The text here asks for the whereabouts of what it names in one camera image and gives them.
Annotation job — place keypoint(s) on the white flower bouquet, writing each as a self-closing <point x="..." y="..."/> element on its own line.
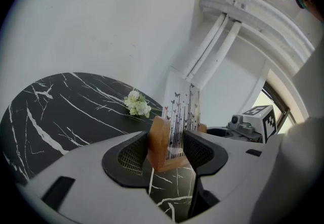
<point x="136" y="105"/>

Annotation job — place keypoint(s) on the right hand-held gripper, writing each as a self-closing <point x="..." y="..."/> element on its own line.
<point x="253" y="127"/>

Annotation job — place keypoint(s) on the round black marble table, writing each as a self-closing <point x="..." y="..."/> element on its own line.
<point x="63" y="116"/>

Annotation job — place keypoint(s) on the small brown wooden block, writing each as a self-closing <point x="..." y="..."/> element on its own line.
<point x="160" y="142"/>

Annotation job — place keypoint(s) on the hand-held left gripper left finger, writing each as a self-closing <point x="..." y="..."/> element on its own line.
<point x="88" y="167"/>

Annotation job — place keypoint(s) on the bright window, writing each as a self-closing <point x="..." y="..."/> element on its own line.
<point x="264" y="97"/>

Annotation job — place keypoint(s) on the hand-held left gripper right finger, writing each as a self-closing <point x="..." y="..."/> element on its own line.
<point x="233" y="172"/>

